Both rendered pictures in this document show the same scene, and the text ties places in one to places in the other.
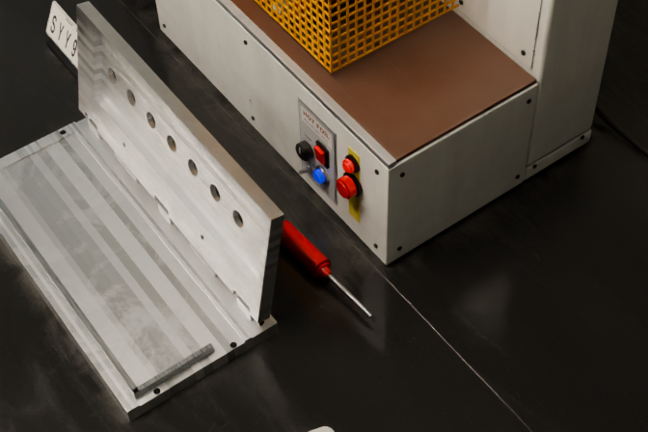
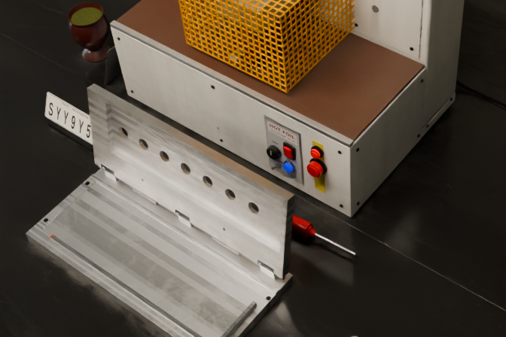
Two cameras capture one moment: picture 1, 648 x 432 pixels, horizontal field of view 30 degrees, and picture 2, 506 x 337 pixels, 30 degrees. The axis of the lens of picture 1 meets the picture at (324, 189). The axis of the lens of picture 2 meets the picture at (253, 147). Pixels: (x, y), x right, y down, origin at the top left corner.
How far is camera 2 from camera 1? 0.30 m
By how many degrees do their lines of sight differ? 8
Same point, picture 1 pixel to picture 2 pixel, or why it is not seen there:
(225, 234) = (242, 222)
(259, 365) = (290, 308)
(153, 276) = (193, 266)
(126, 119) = (140, 160)
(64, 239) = (118, 257)
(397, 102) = (338, 101)
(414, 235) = (365, 192)
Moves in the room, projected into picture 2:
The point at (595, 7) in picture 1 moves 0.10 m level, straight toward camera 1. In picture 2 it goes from (452, 7) to (461, 46)
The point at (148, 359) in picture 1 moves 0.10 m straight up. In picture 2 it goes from (211, 323) to (204, 289)
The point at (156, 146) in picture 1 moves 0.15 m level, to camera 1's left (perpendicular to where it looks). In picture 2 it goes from (171, 174) to (86, 198)
